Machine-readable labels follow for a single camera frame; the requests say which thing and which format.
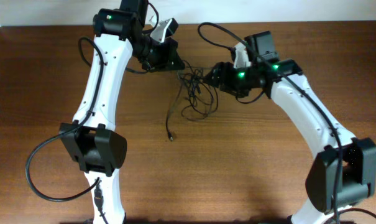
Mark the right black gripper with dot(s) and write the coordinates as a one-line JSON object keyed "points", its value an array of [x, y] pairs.
{"points": [[227, 76]]}

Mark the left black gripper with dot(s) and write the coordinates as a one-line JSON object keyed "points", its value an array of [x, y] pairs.
{"points": [[168, 55]]}

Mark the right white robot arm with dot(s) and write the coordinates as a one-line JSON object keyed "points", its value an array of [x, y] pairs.
{"points": [[343, 172]]}

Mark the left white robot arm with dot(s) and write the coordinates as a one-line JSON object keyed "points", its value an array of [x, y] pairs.
{"points": [[100, 152]]}

